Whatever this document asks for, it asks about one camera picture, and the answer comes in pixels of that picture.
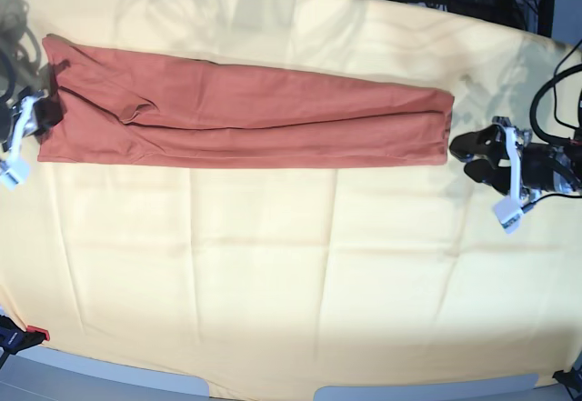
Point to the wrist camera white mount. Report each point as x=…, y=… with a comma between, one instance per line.
x=22, y=123
x=510, y=210

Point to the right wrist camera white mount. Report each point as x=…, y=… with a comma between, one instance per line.
x=22, y=123

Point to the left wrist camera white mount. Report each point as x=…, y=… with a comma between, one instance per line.
x=510, y=210

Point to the black upright panel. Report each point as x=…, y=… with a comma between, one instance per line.
x=545, y=17

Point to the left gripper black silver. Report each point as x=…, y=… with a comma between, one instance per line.
x=544, y=167

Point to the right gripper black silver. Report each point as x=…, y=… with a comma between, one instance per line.
x=39, y=117

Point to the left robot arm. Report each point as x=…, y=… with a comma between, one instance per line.
x=541, y=95

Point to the terracotta orange T-shirt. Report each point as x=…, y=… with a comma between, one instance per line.
x=131, y=108

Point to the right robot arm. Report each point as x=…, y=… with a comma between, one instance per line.
x=23, y=74

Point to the black clamp at right corner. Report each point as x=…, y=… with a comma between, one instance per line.
x=572, y=381

